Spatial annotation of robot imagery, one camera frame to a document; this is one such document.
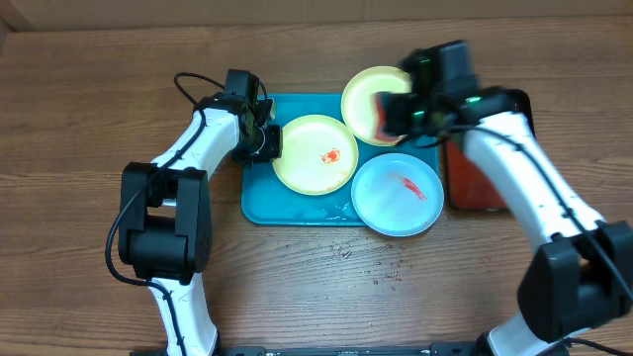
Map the red wet sponge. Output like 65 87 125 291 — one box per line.
373 91 398 142

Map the yellow plate with ketchup spot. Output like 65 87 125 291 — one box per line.
272 115 359 196

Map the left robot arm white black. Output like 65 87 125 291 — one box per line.
105 92 281 355

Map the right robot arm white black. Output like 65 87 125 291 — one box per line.
375 85 632 355

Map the red black lacquer tray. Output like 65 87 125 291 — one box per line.
440 87 535 211

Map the light blue plate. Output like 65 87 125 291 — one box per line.
351 153 444 237

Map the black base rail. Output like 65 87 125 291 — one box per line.
131 340 496 356

